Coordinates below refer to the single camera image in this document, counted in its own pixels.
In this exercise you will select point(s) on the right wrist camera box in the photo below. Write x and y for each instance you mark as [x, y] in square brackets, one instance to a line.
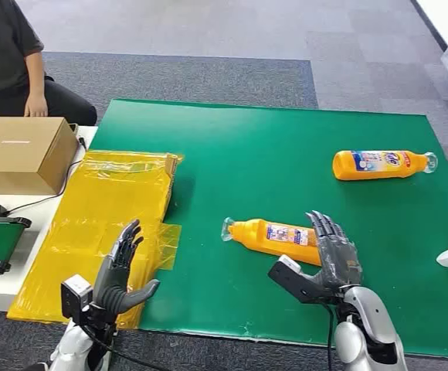
[291, 279]

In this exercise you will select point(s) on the white side table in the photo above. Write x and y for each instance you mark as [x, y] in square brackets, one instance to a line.
[26, 230]

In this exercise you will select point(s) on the yellow plastic wrapped package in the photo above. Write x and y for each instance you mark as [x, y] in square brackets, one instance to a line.
[104, 215]

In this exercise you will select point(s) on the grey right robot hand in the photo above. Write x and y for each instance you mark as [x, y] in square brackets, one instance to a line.
[338, 258]

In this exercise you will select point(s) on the person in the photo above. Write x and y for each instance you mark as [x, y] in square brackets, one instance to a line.
[4, 56]

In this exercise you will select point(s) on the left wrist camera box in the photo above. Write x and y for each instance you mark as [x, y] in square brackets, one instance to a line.
[75, 298]

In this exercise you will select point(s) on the orange bottle with large label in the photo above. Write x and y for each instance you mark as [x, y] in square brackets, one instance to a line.
[378, 164]

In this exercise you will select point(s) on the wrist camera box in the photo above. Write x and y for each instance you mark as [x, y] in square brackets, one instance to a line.
[75, 298]
[291, 279]

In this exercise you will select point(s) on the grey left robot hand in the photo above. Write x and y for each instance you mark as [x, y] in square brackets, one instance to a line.
[112, 279]

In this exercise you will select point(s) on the person's hand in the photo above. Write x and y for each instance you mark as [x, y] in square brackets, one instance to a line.
[35, 105]

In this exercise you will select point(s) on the brown cardboard box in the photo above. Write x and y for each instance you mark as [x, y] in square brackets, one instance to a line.
[23, 156]

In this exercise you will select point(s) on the green table mat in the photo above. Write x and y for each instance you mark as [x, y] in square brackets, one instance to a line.
[270, 169]

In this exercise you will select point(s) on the orange bottle with small label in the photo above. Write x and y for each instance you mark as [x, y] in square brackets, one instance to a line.
[274, 240]

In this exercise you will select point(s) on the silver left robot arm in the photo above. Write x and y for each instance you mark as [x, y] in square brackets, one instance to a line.
[73, 350]

